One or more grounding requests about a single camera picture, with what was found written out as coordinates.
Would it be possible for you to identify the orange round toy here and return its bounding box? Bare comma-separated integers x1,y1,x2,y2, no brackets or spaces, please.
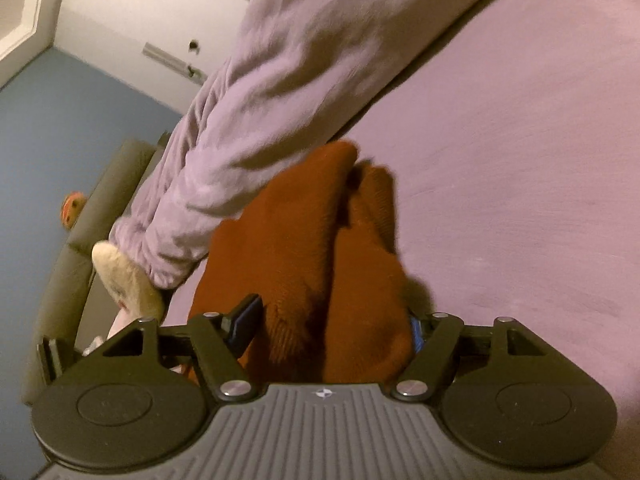
60,191,87,228

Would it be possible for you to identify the rust brown knit garment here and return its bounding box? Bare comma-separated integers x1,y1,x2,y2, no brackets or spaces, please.
186,140,436,386

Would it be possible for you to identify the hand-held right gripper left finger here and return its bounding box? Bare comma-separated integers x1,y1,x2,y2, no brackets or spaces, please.
100,294,265,405

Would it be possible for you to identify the beige plush face slipper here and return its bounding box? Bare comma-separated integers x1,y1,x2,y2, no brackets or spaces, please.
91,241,166,321

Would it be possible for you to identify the white wardrobe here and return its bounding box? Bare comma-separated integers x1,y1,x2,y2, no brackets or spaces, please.
52,0,281,116

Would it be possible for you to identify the lilac fleece blanket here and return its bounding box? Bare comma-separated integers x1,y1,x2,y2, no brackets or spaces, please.
107,0,531,291

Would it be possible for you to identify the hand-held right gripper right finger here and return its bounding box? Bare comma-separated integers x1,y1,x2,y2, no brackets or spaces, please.
392,312,550,405

